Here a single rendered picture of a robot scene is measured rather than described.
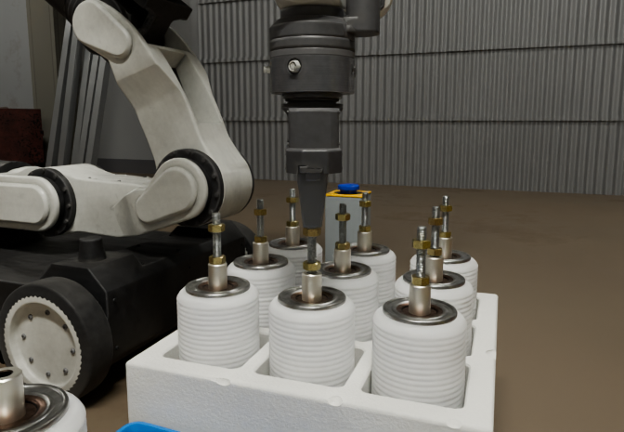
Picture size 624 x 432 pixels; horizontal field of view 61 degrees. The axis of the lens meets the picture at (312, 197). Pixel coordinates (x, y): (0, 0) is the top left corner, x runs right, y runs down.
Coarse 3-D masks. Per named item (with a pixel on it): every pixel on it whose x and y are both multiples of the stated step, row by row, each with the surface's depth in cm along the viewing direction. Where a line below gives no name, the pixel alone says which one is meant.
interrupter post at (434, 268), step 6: (426, 258) 65; (432, 258) 64; (438, 258) 64; (426, 264) 65; (432, 264) 64; (438, 264) 64; (426, 270) 65; (432, 270) 64; (438, 270) 64; (432, 276) 64; (438, 276) 64
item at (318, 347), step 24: (288, 312) 55; (312, 312) 54; (336, 312) 55; (288, 336) 55; (312, 336) 54; (336, 336) 55; (288, 360) 55; (312, 360) 54; (336, 360) 55; (336, 384) 56
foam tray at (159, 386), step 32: (480, 320) 71; (160, 352) 61; (480, 352) 61; (128, 384) 59; (160, 384) 57; (192, 384) 56; (224, 384) 55; (256, 384) 54; (288, 384) 54; (352, 384) 54; (480, 384) 54; (128, 416) 60; (160, 416) 58; (192, 416) 57; (224, 416) 55; (256, 416) 54; (288, 416) 52; (320, 416) 51; (352, 416) 50; (384, 416) 49; (416, 416) 48; (448, 416) 48; (480, 416) 48
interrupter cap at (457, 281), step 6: (414, 270) 68; (444, 270) 68; (408, 276) 66; (444, 276) 66; (450, 276) 66; (456, 276) 66; (462, 276) 65; (408, 282) 64; (432, 282) 64; (438, 282) 64; (444, 282) 63; (450, 282) 63; (456, 282) 63; (462, 282) 63; (432, 288) 62; (438, 288) 62; (444, 288) 62; (450, 288) 62
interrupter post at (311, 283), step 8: (304, 272) 58; (320, 272) 58; (304, 280) 57; (312, 280) 57; (320, 280) 58; (304, 288) 57; (312, 288) 57; (320, 288) 58; (304, 296) 58; (312, 296) 57; (320, 296) 58
